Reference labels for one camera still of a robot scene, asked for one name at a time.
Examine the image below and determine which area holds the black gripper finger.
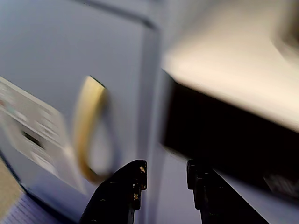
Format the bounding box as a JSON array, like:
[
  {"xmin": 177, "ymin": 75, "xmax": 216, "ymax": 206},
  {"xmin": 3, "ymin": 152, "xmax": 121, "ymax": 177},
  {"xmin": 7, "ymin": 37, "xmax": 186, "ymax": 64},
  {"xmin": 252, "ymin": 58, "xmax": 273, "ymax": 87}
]
[
  {"xmin": 186, "ymin": 159, "xmax": 270, "ymax": 224},
  {"xmin": 80, "ymin": 159, "xmax": 148, "ymax": 224}
]

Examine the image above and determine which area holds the blue dishwasher door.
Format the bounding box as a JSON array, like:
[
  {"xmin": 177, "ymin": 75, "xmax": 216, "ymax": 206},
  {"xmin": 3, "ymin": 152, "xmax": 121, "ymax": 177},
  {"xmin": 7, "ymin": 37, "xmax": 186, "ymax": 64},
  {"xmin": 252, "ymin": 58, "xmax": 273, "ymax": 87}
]
[{"xmin": 144, "ymin": 149, "xmax": 204, "ymax": 224}]

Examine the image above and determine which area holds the blue door with dispenser print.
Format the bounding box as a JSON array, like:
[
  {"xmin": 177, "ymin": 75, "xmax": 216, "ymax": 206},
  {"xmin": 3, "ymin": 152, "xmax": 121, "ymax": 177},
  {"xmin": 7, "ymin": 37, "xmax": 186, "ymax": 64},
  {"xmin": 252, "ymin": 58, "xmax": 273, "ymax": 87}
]
[{"xmin": 0, "ymin": 0, "xmax": 156, "ymax": 224}]

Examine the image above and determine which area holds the blue toy kitchen body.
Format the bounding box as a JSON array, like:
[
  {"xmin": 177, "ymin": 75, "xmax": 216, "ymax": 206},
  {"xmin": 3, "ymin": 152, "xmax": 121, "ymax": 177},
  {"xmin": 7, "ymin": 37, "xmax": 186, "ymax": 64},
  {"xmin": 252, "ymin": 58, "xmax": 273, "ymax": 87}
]
[{"xmin": 0, "ymin": 0, "xmax": 299, "ymax": 224}]

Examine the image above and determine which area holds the short gold fridge door handle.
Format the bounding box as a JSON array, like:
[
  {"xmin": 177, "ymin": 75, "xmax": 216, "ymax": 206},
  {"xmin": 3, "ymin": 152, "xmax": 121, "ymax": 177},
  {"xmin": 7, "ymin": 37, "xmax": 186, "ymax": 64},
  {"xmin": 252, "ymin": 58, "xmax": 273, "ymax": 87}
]
[{"xmin": 71, "ymin": 75, "xmax": 118, "ymax": 185}]

